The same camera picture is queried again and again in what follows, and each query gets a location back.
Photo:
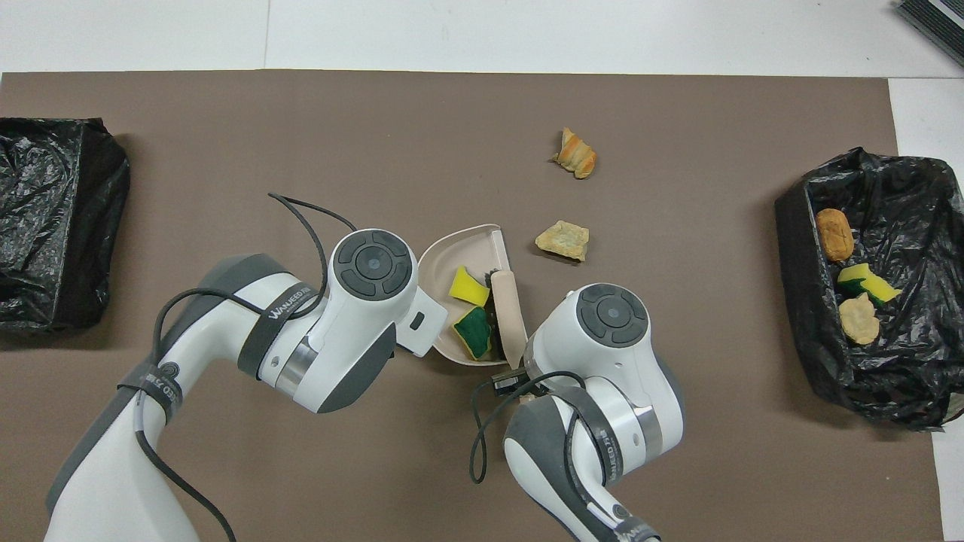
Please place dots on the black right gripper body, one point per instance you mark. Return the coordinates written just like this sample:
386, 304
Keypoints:
508, 382

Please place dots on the green and yellow sponge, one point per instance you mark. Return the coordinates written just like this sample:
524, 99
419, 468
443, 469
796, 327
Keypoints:
473, 333

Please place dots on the beige hand brush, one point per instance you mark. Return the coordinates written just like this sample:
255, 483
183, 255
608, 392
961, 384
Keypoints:
512, 316

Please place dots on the yellow sponge wedge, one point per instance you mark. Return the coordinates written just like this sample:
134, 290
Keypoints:
467, 287

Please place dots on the beige plastic dustpan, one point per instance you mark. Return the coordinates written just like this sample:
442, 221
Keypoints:
444, 263

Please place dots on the pale bread chunk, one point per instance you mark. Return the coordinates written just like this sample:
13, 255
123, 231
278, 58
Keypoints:
562, 239

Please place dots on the striped torn croissant piece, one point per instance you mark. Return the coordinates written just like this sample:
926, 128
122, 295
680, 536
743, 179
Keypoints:
576, 154

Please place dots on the small croissant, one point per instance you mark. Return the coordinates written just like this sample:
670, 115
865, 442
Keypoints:
858, 320

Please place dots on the oval brown bread roll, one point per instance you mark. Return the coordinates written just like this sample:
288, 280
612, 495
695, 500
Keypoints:
834, 235

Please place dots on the notched yellow sponge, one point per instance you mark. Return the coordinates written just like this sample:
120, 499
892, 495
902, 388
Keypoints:
870, 284

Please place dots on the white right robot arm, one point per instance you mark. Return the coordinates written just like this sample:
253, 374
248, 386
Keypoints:
625, 376

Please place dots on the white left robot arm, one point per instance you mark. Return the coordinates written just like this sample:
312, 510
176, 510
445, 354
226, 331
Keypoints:
98, 482

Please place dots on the black bag lined bin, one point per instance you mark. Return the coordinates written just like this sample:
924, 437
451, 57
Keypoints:
904, 361
53, 226

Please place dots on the brown table mat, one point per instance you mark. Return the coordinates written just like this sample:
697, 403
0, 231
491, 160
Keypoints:
188, 150

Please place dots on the dark ribbed box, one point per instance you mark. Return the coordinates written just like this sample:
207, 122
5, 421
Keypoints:
938, 19

